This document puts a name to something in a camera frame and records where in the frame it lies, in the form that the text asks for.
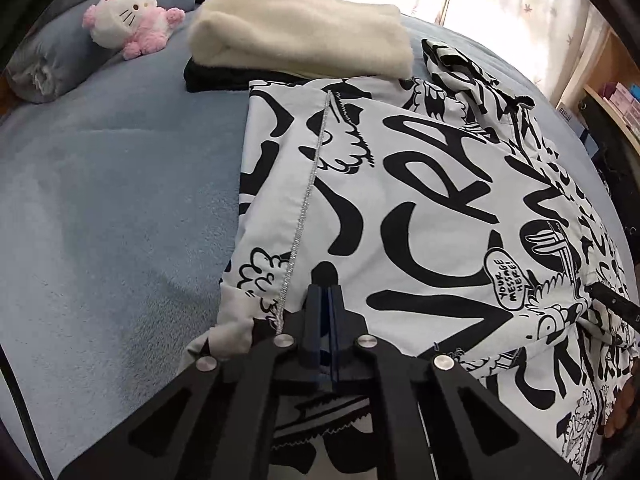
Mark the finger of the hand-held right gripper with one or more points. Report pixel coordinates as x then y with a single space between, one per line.
615 305

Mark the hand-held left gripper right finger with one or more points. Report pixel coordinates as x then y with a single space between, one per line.
336 320

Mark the wooden shelf unit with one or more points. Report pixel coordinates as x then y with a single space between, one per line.
615 60

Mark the black and white printed jacket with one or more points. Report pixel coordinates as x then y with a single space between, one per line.
425 200

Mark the person's right hand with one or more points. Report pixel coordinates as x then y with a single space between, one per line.
620 410

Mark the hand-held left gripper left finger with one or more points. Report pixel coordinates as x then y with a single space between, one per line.
312 320

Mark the pink and white plush cat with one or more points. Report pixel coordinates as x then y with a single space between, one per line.
130 15

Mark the blue and white box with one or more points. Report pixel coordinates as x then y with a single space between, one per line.
575 127

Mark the folded cream fleece garment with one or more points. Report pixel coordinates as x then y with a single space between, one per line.
300 30

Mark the stack of pink boxes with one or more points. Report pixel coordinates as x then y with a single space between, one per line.
625 107

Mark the folded black garment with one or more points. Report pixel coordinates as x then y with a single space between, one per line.
215 77

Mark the black bag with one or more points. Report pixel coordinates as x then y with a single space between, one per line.
612 145

